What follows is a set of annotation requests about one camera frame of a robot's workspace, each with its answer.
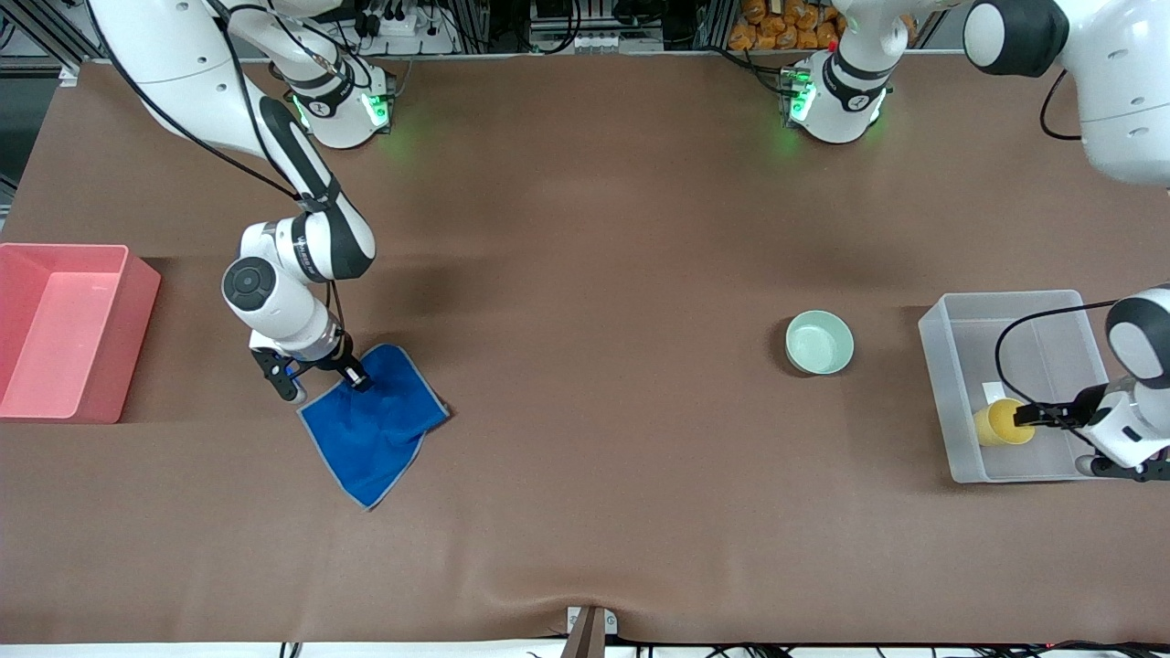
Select yellow cup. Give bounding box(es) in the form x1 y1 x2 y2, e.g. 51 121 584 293
973 398 1037 448

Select blue cloth with grey hem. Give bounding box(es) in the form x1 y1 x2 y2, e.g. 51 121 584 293
299 342 451 510

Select pale green bowl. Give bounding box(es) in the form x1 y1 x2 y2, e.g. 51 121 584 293
785 310 856 376

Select clear plastic bin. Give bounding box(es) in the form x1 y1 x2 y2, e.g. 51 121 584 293
918 290 1142 484

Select pink plastic bin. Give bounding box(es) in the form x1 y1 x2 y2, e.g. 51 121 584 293
0 242 163 425

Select white power strip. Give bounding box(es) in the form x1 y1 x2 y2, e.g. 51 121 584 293
352 7 460 56

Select orange packaged items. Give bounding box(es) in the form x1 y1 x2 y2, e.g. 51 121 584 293
728 0 844 52

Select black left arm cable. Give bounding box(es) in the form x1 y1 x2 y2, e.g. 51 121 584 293
994 66 1123 414

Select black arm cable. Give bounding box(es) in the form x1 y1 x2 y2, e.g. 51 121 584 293
87 0 350 366
994 66 1123 414

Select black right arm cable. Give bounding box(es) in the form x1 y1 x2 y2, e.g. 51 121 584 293
87 0 350 366

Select metal table edge bracket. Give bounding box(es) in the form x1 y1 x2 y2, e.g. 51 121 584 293
559 605 619 658

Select aluminium frame post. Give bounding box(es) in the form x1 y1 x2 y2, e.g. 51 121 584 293
0 0 101 85

